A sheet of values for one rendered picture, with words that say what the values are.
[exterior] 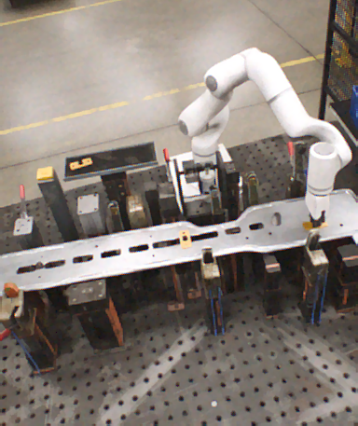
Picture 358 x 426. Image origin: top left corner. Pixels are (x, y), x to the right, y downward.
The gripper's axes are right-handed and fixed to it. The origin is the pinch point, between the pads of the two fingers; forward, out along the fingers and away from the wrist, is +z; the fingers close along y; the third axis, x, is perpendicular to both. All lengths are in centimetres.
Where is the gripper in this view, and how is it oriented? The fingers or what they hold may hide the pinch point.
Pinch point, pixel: (315, 219)
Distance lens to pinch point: 169.3
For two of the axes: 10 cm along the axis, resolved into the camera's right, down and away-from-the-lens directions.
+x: 9.8, -1.8, 0.3
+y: 1.4, 6.5, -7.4
